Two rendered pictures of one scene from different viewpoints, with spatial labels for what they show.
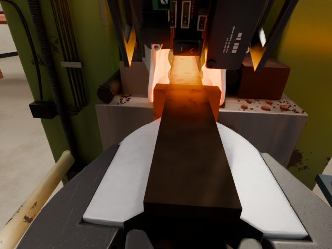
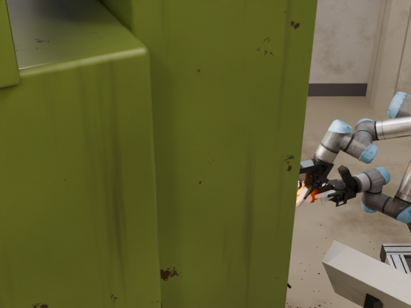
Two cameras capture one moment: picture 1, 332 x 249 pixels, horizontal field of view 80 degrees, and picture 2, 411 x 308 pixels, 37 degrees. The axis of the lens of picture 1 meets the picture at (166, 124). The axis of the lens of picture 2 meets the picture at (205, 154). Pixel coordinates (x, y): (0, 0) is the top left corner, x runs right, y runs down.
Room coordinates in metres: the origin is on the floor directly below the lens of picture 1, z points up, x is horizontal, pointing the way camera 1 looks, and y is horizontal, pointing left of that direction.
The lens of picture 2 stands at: (1.43, 1.42, 2.42)
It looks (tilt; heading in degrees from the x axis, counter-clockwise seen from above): 33 degrees down; 240
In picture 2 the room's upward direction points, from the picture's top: straight up
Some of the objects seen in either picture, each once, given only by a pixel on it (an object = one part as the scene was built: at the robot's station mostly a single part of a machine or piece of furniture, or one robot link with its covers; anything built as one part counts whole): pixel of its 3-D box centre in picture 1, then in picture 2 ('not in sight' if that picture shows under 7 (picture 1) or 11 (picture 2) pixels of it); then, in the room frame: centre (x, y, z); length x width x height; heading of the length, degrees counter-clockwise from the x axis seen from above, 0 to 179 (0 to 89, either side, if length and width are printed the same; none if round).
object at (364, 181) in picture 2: not in sight; (358, 183); (-0.11, 0.00, 0.99); 0.08 x 0.05 x 0.08; 87
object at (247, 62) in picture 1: (253, 74); not in sight; (0.43, -0.19, 0.95); 0.12 x 0.09 x 0.07; 176
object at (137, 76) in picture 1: (174, 53); not in sight; (0.59, -0.02, 0.96); 0.42 x 0.20 x 0.09; 176
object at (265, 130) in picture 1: (186, 131); not in sight; (0.60, -0.08, 0.69); 0.56 x 0.38 x 0.45; 176
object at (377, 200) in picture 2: not in sight; (374, 199); (-0.19, 0.02, 0.89); 0.11 x 0.08 x 0.11; 107
